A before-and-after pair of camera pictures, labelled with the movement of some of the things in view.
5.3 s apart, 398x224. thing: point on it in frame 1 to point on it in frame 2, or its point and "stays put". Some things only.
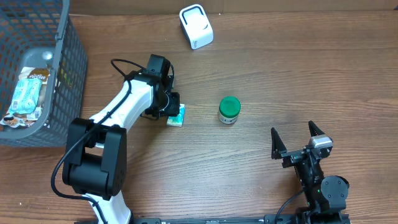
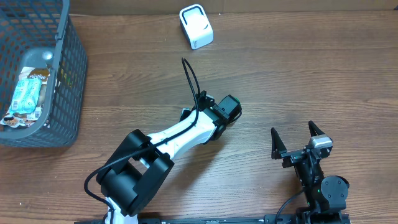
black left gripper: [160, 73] to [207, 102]
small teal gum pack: [177, 121] to [185, 109]
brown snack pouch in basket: [15, 121] stays put
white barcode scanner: [196, 26] stays put
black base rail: [282, 219] stays put
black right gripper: [291, 156] stays put
